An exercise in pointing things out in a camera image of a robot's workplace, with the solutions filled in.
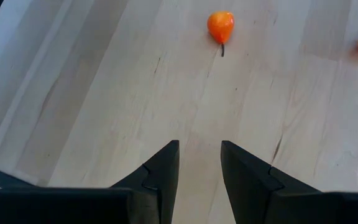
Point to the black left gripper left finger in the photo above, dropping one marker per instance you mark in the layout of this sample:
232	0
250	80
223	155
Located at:
157	186

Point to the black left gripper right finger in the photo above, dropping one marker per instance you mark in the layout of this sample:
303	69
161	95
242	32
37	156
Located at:
250	193

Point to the orange toy pear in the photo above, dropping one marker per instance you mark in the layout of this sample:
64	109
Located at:
220	26

